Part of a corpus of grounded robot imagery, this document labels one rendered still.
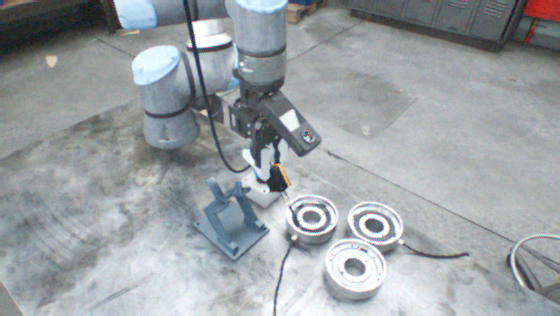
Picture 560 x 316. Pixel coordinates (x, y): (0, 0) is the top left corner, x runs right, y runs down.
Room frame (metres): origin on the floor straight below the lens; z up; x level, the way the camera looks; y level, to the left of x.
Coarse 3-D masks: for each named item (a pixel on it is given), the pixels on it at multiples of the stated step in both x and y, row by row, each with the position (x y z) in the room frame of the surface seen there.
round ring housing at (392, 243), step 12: (360, 204) 0.50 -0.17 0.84; (372, 204) 0.50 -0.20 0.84; (348, 216) 0.46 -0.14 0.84; (372, 216) 0.47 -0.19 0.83; (396, 216) 0.47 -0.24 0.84; (348, 228) 0.44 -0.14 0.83; (384, 228) 0.44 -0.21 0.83; (396, 228) 0.44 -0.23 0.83; (360, 240) 0.41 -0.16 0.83; (396, 240) 0.41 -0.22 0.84
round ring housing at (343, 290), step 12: (348, 240) 0.41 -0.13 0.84; (336, 252) 0.39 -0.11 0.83; (372, 252) 0.39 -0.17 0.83; (348, 264) 0.38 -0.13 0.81; (360, 264) 0.37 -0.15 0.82; (384, 264) 0.35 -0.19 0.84; (348, 276) 0.34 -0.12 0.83; (360, 276) 0.34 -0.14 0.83; (384, 276) 0.33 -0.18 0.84; (336, 288) 0.32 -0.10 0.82; (348, 288) 0.31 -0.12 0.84; (360, 288) 0.32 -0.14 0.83; (372, 288) 0.31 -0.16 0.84
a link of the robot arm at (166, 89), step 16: (160, 48) 0.84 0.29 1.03; (176, 48) 0.83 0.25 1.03; (144, 64) 0.76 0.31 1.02; (160, 64) 0.76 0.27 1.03; (176, 64) 0.78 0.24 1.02; (144, 80) 0.75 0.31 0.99; (160, 80) 0.75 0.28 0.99; (176, 80) 0.77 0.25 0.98; (192, 80) 0.78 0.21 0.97; (144, 96) 0.76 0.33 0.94; (160, 96) 0.75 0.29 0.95; (176, 96) 0.76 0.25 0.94; (192, 96) 0.79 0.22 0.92; (160, 112) 0.75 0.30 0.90
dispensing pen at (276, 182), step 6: (270, 168) 0.49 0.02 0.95; (276, 168) 0.48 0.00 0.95; (270, 174) 0.48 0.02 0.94; (276, 174) 0.48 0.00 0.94; (282, 174) 0.48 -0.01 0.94; (270, 180) 0.48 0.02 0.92; (276, 180) 0.47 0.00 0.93; (282, 180) 0.47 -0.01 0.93; (270, 186) 0.48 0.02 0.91; (276, 186) 0.47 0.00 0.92; (282, 186) 0.47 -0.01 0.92; (282, 192) 0.47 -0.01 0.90; (288, 198) 0.47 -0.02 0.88; (288, 204) 0.46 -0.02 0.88; (294, 216) 0.46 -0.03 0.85
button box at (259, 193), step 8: (248, 176) 0.58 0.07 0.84; (248, 184) 0.55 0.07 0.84; (256, 184) 0.55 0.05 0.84; (264, 184) 0.55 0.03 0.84; (248, 192) 0.55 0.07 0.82; (256, 192) 0.53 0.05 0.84; (264, 192) 0.53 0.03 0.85; (272, 192) 0.54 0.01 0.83; (256, 200) 0.54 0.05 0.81; (264, 200) 0.52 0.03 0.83; (272, 200) 0.54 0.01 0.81; (264, 208) 0.52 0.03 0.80
